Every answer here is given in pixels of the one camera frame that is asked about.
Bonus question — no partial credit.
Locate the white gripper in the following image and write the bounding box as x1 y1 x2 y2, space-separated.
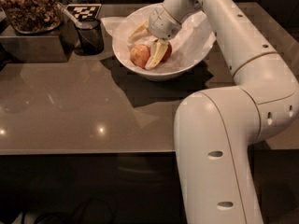
127 7 181 70

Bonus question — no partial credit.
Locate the red apple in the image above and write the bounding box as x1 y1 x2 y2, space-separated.
161 43 172 63

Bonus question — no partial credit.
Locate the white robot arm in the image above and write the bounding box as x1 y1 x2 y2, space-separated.
132 0 299 224

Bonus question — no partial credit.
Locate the yellow-red apple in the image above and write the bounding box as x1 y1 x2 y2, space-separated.
130 44 150 68

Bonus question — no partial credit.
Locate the white ceramic bowl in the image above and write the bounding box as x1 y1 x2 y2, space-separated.
112 4 216 81

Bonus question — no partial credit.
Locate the white paper liner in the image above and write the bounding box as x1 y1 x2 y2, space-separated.
102 8 216 74

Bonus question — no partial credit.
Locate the black mesh cup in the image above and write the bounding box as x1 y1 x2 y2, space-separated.
76 19 104 55

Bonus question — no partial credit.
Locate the black white fiducial marker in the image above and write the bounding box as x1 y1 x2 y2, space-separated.
66 4 102 21

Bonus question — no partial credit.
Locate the utensil in mesh cup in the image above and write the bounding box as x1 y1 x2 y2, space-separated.
57 3 83 29

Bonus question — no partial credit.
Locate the metal box stand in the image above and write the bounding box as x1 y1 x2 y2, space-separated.
0 21 78 63

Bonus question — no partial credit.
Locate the black floor cable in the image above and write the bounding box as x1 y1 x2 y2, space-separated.
18 191 120 224

